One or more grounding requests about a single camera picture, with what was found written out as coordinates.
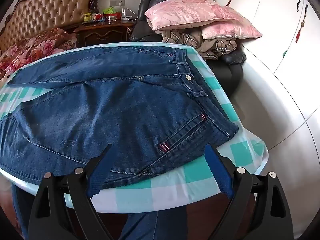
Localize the person's left leg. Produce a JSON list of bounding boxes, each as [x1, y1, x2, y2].
[[11, 184, 28, 234]]

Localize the red floral quilt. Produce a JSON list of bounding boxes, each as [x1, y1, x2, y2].
[[0, 28, 78, 79]]

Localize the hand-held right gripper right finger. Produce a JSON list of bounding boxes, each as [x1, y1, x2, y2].
[[204, 144, 294, 240]]

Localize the blue denim pants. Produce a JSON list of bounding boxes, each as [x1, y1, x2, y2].
[[0, 45, 239, 184]]

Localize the teal checked tablecloth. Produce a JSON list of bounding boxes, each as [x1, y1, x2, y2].
[[0, 41, 269, 214]]

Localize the large pink pillow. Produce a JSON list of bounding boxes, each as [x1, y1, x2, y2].
[[144, 0, 247, 31]]

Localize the person's right leg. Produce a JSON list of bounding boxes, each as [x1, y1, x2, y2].
[[119, 204, 187, 240]]

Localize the brown plaid blanket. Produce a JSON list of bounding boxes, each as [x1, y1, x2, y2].
[[146, 17, 238, 60]]

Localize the tufted leather headboard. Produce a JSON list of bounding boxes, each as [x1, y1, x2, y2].
[[0, 0, 102, 55]]

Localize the black leather armchair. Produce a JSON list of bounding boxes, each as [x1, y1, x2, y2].
[[130, 0, 247, 98]]

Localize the person's leg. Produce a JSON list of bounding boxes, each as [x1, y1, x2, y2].
[[119, 204, 187, 240], [11, 184, 28, 234]]

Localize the small pink pillow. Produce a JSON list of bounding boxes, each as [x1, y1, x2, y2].
[[201, 20, 263, 40]]

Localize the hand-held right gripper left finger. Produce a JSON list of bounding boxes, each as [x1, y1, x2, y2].
[[27, 144, 118, 240]]

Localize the white wardrobe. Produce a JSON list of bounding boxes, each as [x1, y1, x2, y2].
[[210, 0, 320, 75]]

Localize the dark wooden nightstand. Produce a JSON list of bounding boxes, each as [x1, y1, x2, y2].
[[73, 19, 137, 48]]

